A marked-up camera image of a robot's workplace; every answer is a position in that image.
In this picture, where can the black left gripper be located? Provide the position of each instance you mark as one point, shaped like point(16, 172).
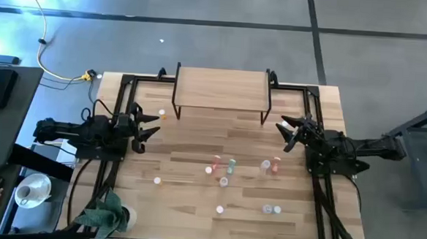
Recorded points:
point(123, 124)

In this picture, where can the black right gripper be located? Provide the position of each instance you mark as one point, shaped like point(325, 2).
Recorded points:
point(309, 133)

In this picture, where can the green medicine bottle white cap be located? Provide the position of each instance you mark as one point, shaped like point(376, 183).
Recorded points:
point(231, 167)
point(284, 124)
point(277, 209)

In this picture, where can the amber medicine bottle white cap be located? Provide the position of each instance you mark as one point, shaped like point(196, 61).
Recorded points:
point(208, 169)
point(157, 180)
point(162, 112)

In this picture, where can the clear medicine bottle white cap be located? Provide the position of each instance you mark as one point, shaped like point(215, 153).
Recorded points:
point(223, 181)
point(267, 209)
point(265, 164)

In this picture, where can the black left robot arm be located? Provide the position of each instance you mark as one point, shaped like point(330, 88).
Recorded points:
point(63, 130)

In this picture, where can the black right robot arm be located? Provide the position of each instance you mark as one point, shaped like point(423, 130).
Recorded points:
point(366, 146)

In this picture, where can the wooden shelf black metal legs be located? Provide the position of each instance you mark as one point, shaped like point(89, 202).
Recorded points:
point(222, 89)

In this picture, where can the black table clamp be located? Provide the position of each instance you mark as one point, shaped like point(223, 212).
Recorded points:
point(161, 73)
point(274, 78)

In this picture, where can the white box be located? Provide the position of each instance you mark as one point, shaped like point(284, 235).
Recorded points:
point(67, 155)

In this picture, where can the white plant pot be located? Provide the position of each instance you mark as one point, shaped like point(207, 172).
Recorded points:
point(131, 217)

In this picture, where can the green leafy plant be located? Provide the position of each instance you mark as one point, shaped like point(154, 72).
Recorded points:
point(102, 216)

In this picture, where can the grey metal stand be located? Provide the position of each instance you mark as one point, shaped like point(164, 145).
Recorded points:
point(422, 117)

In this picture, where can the dark grey desk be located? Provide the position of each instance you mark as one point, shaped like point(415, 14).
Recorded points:
point(12, 123)

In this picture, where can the white cup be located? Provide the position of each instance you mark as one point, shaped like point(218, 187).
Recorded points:
point(24, 193)

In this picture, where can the black flat bar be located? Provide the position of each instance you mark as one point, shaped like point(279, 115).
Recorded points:
point(0, 59)

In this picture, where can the black aluminium table frame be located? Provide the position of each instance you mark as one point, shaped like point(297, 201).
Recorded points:
point(146, 79)

